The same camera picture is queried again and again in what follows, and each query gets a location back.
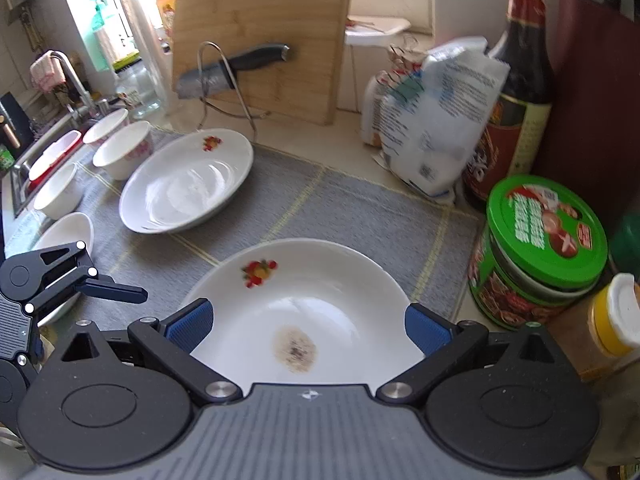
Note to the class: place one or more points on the glass storage jar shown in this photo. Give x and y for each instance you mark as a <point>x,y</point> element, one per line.
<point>140,90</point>

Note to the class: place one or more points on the steel sink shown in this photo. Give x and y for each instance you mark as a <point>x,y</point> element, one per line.
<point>22,170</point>

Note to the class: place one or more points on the pink towel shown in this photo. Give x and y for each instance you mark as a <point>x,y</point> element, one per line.
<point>45,72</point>

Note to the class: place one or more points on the dark soy sauce bottle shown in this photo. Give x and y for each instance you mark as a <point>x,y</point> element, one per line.
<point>520,110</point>

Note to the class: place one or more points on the white printed bag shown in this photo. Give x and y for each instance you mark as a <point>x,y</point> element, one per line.
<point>440,120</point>

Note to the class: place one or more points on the yellow lid spice jar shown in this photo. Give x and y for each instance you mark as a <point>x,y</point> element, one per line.
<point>605,330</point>

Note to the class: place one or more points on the white plate fruit print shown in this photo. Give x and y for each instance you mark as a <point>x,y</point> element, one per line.
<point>65,232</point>
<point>310,285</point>
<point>187,185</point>

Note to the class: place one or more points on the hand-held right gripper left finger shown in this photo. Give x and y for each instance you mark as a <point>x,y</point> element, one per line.
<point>192,322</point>

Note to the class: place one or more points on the metal faucet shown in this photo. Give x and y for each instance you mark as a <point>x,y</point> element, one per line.
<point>75,80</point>

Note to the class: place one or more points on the plain white bowl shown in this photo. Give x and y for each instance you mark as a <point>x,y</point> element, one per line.
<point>57,195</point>

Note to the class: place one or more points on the grey plaid drying mat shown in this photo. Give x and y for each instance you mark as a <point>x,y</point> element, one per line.
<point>350,200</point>

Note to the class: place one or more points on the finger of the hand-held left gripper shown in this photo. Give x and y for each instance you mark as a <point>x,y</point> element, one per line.
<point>115,292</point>

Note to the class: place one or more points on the clear plastic cup stack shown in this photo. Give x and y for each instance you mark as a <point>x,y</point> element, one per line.
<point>145,35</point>

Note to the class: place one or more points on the white plastic tray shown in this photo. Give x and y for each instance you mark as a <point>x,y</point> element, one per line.
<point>375,30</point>

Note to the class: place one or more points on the green lid sauce jar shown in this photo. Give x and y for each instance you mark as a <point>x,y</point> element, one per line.
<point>545,230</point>

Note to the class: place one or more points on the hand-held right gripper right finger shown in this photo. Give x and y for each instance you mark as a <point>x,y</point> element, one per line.
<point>425,330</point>

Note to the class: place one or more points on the clipped red white bag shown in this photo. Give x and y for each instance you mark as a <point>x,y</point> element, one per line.
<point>372,110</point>

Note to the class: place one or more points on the bamboo cutting board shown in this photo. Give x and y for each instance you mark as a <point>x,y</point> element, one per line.
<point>260,5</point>

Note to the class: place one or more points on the black appliance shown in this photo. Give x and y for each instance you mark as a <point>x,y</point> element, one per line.
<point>10,120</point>

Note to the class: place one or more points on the white bowl pink print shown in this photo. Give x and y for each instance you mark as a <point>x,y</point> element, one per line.
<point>122,152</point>
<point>106,127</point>

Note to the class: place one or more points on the green dish soap bottle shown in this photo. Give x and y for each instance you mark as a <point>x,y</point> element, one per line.
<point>100,25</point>

